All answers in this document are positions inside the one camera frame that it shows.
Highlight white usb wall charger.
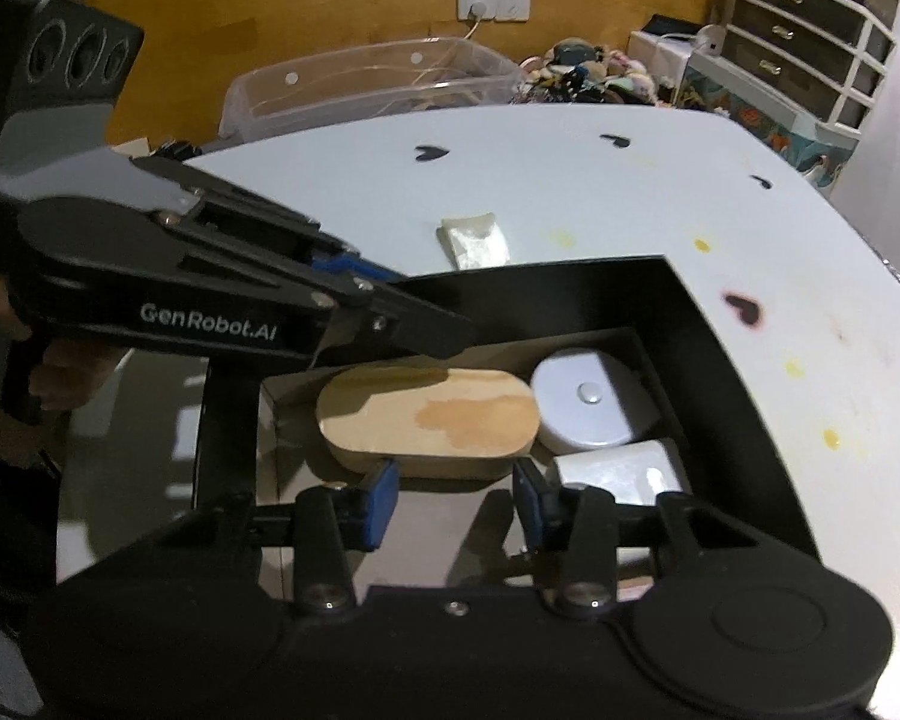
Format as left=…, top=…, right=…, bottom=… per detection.
left=548, top=439, right=691, bottom=505

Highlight white round tape measure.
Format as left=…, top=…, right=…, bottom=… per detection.
left=530, top=348, right=662, bottom=455

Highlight oval wooden block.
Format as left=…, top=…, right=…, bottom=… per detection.
left=315, top=366, right=541, bottom=481

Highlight black storage box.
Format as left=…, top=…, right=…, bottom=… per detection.
left=194, top=253, right=823, bottom=602

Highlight person's left hand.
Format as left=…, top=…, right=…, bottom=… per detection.
left=0, top=277, right=126, bottom=424

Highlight clear plastic storage bin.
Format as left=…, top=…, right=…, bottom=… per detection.
left=217, top=37, right=523, bottom=143

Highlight pile of plush toys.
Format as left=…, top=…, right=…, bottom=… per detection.
left=517, top=37, right=668, bottom=107

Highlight patterned teal storage chest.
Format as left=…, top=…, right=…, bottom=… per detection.
left=674, top=55, right=859, bottom=195

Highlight white three-drawer cabinet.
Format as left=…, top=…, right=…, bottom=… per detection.
left=722, top=0, right=900, bottom=132

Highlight white wall power sockets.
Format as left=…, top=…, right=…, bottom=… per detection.
left=457, top=0, right=532, bottom=23

